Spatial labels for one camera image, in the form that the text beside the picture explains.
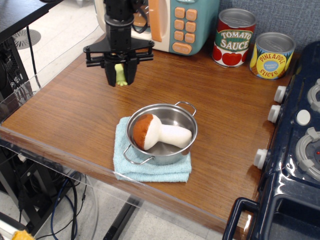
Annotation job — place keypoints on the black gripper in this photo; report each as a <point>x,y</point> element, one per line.
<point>117,47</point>

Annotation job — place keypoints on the spoon with green handle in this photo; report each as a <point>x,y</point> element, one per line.
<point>120,75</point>

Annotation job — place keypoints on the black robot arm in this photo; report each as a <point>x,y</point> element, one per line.
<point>119,9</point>

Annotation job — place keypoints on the plush mushroom toy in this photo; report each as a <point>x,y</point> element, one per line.
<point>148,130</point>

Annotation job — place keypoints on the steel pot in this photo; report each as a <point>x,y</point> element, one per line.
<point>182,114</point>

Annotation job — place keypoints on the toy microwave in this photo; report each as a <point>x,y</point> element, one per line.
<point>175,26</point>

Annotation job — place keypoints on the black desk left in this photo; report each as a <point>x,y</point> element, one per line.
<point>15,15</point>

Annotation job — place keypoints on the light blue folded cloth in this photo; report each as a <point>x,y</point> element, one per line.
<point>172,173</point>

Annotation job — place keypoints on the clear acrylic barrier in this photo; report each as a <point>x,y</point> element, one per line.
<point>72,121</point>

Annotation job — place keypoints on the tomato sauce can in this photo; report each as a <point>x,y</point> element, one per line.
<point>234,32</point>

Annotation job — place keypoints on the pineapple slices can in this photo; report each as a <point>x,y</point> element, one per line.
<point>272,54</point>

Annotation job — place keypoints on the dark blue toy stove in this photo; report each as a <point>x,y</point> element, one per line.
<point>288,205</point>

